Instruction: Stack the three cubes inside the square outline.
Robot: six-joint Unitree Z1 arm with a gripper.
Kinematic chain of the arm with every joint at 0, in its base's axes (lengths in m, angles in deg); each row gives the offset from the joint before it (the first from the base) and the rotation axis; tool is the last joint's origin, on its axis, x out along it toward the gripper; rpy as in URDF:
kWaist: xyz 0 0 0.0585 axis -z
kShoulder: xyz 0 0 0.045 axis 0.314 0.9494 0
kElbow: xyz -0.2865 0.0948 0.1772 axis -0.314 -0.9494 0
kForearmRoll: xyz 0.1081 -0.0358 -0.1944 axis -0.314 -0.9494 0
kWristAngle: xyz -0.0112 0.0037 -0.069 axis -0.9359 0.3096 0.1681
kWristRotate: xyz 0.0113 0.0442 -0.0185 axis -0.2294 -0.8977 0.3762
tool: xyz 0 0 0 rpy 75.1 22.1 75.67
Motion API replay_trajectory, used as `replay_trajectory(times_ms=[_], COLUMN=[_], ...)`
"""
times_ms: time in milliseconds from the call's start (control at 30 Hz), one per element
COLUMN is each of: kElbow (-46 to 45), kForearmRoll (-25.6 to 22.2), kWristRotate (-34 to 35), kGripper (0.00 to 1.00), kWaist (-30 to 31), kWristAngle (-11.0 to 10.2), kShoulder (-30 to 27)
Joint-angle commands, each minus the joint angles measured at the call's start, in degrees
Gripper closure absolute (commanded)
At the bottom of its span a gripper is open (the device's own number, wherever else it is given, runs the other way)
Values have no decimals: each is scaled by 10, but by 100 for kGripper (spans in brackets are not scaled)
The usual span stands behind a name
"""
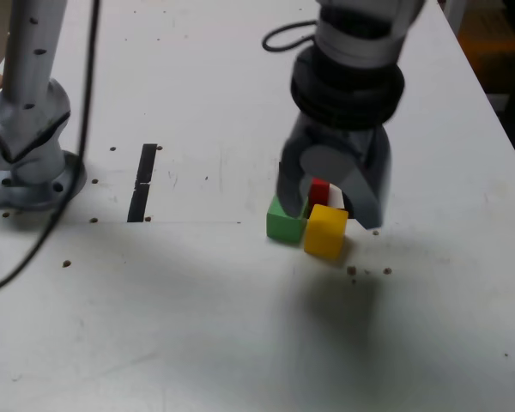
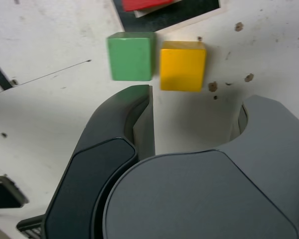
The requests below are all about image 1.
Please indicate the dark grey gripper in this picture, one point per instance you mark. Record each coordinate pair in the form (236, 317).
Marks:
(347, 137)

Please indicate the red cube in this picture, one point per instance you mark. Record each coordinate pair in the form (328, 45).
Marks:
(319, 191)

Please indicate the yellow cube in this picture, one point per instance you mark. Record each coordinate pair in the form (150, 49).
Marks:
(326, 234)

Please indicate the green cube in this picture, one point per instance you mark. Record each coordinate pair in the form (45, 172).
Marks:
(283, 229)

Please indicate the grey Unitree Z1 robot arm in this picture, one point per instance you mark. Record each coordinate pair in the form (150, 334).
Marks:
(26, 129)

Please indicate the black tape square outline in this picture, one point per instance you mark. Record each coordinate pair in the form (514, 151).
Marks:
(350, 205)

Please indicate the black tape strip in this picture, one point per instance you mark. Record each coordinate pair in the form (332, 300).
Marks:
(143, 167)

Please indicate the white post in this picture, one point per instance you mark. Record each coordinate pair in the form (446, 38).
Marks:
(457, 15)

